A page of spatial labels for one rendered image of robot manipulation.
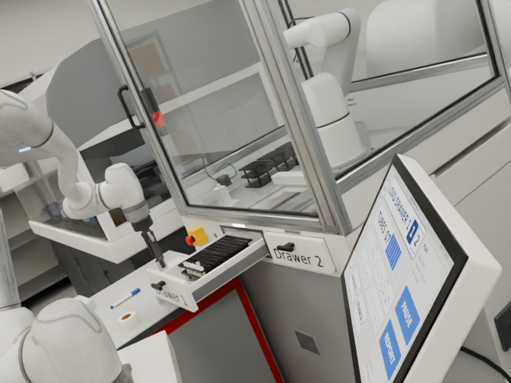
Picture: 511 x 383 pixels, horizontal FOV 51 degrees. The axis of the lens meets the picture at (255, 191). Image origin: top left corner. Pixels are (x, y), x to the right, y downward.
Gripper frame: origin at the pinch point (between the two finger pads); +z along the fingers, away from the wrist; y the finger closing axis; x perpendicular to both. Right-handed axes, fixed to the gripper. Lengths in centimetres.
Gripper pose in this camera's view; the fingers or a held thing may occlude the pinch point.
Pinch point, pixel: (162, 266)
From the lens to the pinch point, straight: 203.3
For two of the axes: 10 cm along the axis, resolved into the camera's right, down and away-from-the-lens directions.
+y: -4.2, -0.9, 9.0
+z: 3.6, 9.0, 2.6
